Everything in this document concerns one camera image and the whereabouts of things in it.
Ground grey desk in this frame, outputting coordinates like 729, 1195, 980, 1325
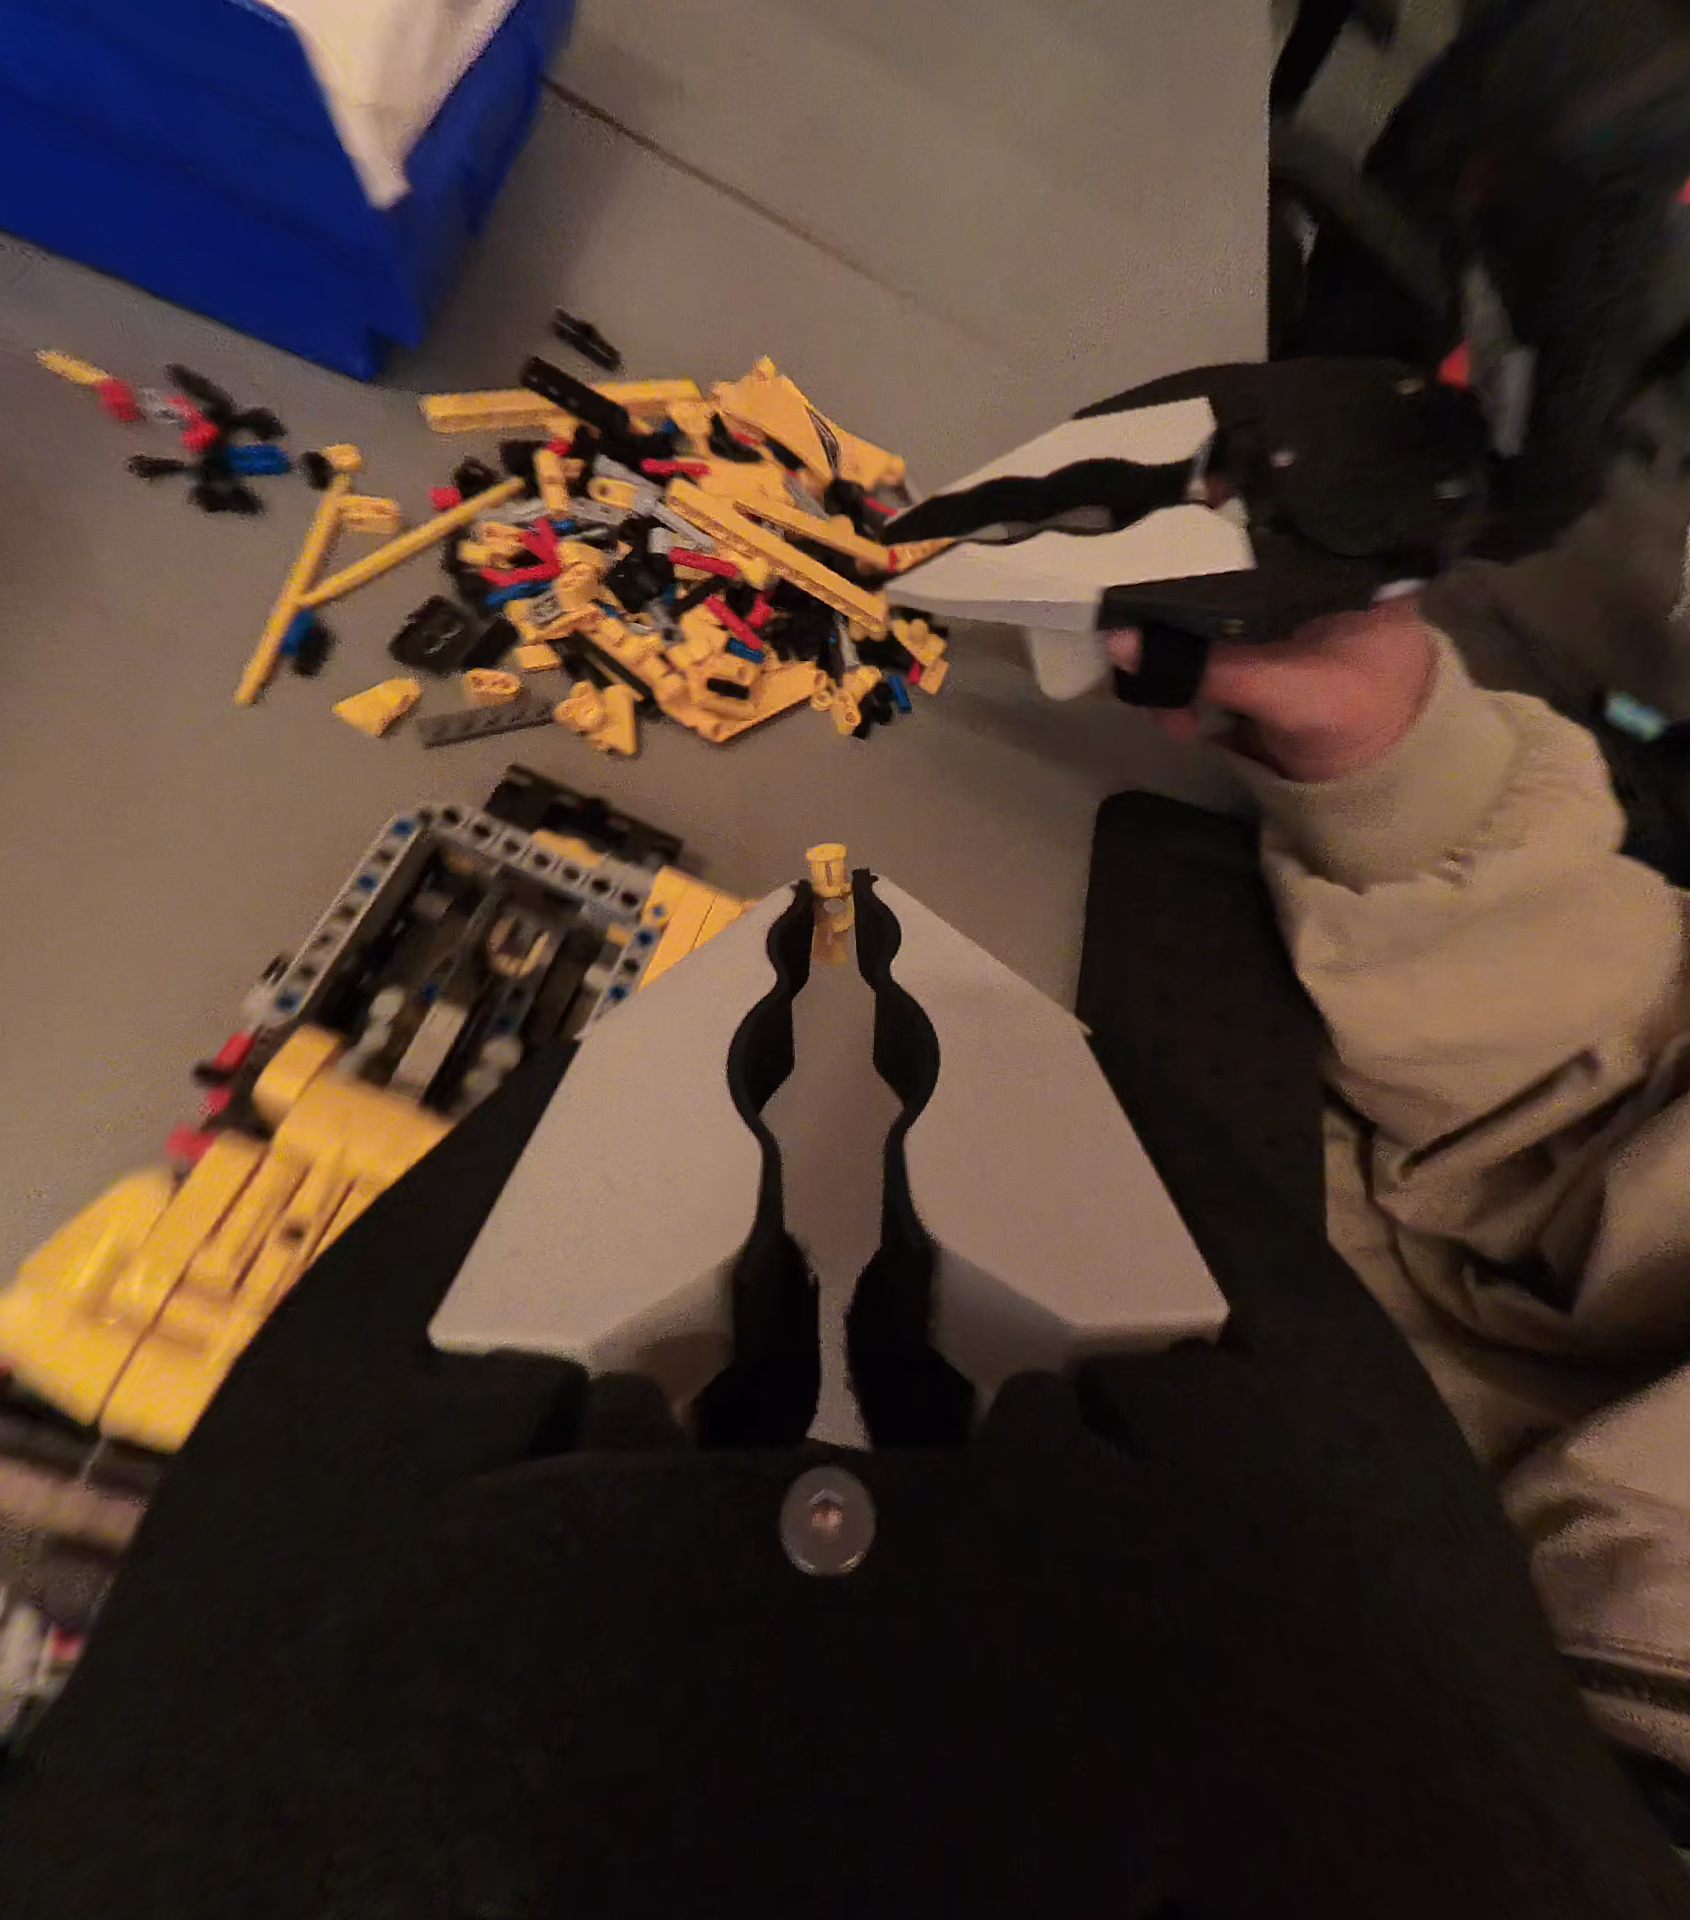
0, 0, 1328, 1920

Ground person's right hand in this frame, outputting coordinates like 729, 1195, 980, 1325
1111, 601, 1436, 789

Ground person's right forearm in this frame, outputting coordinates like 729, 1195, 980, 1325
1251, 631, 1690, 1473

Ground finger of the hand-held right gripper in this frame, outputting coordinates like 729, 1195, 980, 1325
900, 497, 1268, 642
883, 390, 1226, 552

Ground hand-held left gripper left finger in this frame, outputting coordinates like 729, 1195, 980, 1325
432, 880, 825, 1418

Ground white papers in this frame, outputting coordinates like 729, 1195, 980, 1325
270, 0, 525, 213

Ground black dotted desk mat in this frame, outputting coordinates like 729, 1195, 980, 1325
1077, 791, 1343, 1323

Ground blue plastic bin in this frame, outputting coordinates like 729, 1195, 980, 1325
0, 0, 580, 386

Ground pile of small toy pieces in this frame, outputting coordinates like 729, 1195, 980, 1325
37, 310, 957, 756

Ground yellow toy car chassis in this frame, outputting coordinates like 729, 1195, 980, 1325
0, 767, 758, 1833

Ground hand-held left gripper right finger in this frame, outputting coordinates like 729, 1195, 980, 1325
853, 877, 1232, 1418

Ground black office chair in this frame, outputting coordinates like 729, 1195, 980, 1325
1273, 0, 1690, 572

